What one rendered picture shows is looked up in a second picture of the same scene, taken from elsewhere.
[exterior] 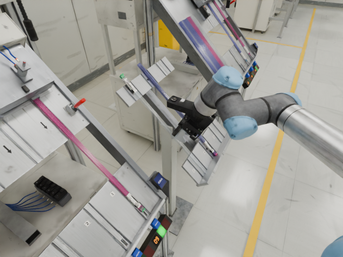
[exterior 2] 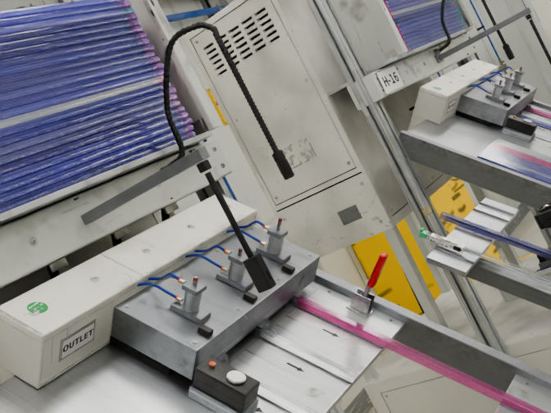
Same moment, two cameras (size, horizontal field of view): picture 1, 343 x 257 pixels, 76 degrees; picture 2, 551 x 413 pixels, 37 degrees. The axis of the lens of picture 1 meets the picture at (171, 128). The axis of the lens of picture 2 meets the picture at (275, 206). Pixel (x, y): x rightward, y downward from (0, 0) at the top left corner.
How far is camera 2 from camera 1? 76 cm
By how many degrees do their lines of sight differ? 39
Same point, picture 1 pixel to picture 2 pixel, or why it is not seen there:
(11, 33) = (238, 211)
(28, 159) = (334, 378)
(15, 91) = (275, 274)
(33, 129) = (317, 339)
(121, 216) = not seen: outside the picture
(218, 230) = not seen: outside the picture
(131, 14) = (368, 199)
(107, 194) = not seen: outside the picture
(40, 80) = (301, 258)
